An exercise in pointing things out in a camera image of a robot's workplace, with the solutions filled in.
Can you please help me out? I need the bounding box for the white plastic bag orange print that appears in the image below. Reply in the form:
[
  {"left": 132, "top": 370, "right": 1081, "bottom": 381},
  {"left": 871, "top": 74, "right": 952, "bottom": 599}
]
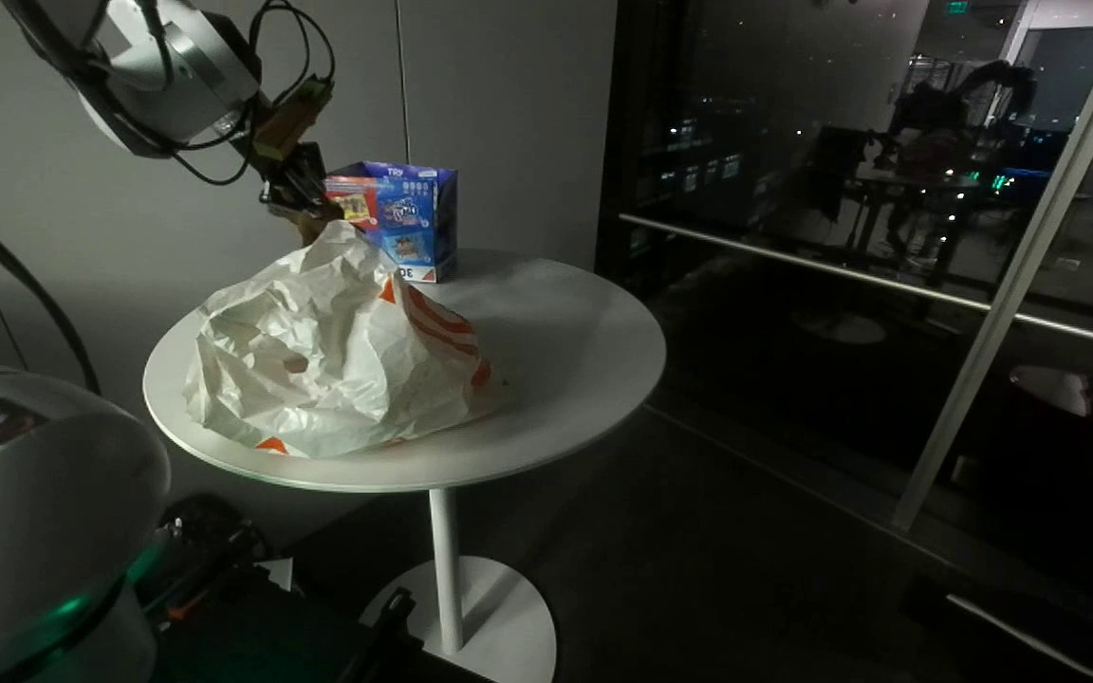
[{"left": 182, "top": 218, "right": 500, "bottom": 462}]

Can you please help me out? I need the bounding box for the grey window rail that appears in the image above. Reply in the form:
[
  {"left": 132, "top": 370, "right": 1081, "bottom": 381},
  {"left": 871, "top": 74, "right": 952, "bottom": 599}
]
[{"left": 616, "top": 208, "right": 1093, "bottom": 359}]

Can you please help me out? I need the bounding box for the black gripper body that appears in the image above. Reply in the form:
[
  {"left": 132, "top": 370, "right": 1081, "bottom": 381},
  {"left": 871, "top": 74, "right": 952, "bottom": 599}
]
[{"left": 250, "top": 139, "right": 331, "bottom": 212}]

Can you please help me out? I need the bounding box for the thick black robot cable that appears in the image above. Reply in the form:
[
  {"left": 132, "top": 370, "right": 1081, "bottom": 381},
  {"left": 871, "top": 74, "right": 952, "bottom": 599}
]
[{"left": 0, "top": 223, "right": 104, "bottom": 394}]

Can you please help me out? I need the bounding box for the white table pedestal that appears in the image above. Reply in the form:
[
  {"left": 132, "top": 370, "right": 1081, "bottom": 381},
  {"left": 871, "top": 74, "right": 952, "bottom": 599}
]
[{"left": 360, "top": 486, "right": 562, "bottom": 683}]

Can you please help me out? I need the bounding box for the yellow wrist camera bar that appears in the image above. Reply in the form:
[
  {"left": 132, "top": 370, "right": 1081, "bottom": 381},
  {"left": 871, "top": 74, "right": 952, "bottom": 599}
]
[{"left": 245, "top": 73, "right": 338, "bottom": 161}]

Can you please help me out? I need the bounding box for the grey window mullion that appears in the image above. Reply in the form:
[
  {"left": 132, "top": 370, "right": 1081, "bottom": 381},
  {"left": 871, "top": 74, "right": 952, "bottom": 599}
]
[{"left": 885, "top": 0, "right": 1093, "bottom": 536}]

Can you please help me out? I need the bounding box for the blue snack variety box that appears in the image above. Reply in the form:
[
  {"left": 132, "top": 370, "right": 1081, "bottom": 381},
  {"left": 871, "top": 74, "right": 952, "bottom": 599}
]
[{"left": 321, "top": 155, "right": 461, "bottom": 287}]

